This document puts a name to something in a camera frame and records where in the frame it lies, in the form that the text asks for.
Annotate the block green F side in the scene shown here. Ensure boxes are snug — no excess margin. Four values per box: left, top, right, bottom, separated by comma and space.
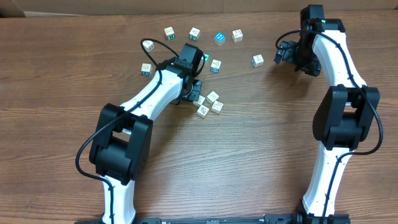
193, 95, 206, 107

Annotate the block yellow C side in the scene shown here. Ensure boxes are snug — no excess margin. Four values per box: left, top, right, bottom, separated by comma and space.
206, 91, 220, 105

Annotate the block plain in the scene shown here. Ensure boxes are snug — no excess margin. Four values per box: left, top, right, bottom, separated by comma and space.
197, 105, 210, 119
142, 40, 154, 52

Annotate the block green R number five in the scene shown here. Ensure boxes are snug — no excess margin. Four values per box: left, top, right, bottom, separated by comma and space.
211, 100, 224, 114

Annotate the umbrella block blue side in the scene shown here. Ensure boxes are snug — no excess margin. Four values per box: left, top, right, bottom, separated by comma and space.
210, 59, 221, 73

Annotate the block blue T side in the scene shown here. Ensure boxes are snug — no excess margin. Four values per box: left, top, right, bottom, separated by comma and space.
251, 54, 264, 68

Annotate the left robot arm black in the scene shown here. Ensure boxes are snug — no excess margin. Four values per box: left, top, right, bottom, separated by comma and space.
89, 44, 205, 223

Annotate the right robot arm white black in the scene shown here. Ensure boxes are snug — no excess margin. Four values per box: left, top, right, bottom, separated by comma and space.
274, 4, 383, 223

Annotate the green top 4 block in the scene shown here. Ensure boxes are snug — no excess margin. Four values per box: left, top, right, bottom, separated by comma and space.
203, 54, 210, 63

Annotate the block blue D side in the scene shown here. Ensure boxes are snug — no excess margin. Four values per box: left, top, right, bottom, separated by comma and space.
141, 63, 152, 77

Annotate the block green J side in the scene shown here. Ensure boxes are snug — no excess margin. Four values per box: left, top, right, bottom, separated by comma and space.
189, 27, 200, 41

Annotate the blue top block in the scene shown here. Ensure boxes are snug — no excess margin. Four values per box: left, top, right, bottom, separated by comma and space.
214, 32, 226, 46

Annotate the block green R side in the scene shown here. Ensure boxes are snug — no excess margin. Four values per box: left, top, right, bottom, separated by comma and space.
164, 27, 175, 40

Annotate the block yellow O side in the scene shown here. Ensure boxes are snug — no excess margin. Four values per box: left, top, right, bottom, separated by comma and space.
232, 29, 243, 42

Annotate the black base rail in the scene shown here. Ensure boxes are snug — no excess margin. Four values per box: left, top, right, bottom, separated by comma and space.
74, 213, 351, 224

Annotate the cardboard backdrop wall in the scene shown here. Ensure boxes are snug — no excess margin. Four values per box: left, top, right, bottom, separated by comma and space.
1, 0, 397, 17

